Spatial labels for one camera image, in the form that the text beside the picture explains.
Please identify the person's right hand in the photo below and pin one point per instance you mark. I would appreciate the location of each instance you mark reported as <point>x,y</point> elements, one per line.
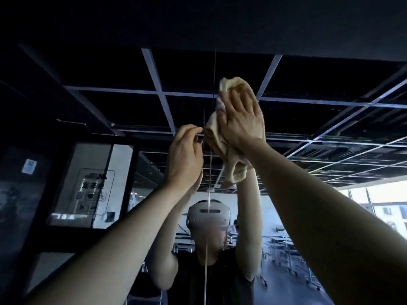
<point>243,123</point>

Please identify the person's left hand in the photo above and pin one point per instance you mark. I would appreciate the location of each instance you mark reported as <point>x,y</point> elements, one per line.
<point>183,161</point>

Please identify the person's left fingers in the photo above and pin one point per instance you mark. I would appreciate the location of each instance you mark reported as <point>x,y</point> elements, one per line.
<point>190,130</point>

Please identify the person's right thumb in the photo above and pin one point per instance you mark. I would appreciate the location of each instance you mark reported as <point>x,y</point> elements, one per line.
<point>222,107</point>

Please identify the person's right middle finger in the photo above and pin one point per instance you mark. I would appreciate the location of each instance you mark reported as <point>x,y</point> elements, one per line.
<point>248,103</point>

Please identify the beige cleaning cloth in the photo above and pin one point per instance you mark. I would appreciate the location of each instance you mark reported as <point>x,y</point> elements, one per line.
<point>232,161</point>

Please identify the person's left forearm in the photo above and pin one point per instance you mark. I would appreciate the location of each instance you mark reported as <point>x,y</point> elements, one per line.
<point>111,250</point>

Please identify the person's right forearm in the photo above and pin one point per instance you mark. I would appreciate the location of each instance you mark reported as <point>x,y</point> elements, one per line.
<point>324,225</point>

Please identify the white head-worn headset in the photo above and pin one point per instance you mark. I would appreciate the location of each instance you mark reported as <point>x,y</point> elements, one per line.
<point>208,215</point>

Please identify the outlined sign on glass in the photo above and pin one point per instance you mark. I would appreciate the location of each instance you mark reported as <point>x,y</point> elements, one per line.
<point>90,192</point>

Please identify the white paper sticker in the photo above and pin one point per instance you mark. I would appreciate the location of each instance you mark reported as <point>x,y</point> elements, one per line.
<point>29,166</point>

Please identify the bright window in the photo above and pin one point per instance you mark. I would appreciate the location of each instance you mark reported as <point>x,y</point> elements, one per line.
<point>384,200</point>

